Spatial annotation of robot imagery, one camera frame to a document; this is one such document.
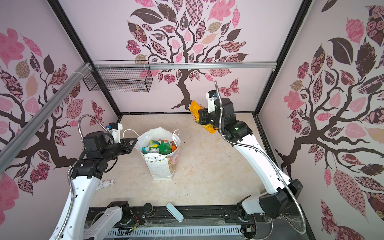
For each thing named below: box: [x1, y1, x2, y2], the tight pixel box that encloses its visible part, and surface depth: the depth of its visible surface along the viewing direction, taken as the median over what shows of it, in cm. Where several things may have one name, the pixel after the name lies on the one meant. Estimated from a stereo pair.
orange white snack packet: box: [171, 141, 177, 152], surface depth 85 cm
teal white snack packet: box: [141, 140, 161, 154], surface depth 81 cm
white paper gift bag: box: [135, 127, 181, 181], surface depth 78 cm
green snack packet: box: [158, 141, 172, 155], surface depth 82 cm
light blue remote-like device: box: [166, 203, 184, 223], surface depth 73 cm
